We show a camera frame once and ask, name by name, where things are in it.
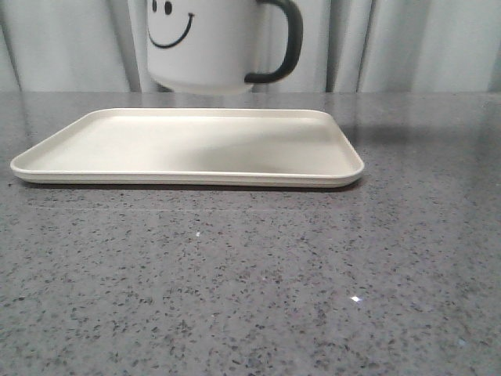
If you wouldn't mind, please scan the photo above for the pale grey pleated curtain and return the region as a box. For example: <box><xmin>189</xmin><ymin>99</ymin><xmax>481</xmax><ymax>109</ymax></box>
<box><xmin>1</xmin><ymin>1</ymin><xmax>500</xmax><ymax>93</ymax></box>

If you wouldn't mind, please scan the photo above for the cream rectangular plastic tray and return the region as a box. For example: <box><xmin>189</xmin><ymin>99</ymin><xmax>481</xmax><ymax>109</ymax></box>
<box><xmin>10</xmin><ymin>108</ymin><xmax>365</xmax><ymax>188</ymax></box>

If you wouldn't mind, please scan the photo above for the white smiley mug black handle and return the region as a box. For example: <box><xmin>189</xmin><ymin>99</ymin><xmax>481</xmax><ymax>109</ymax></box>
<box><xmin>146</xmin><ymin>1</ymin><xmax>303</xmax><ymax>96</ymax></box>

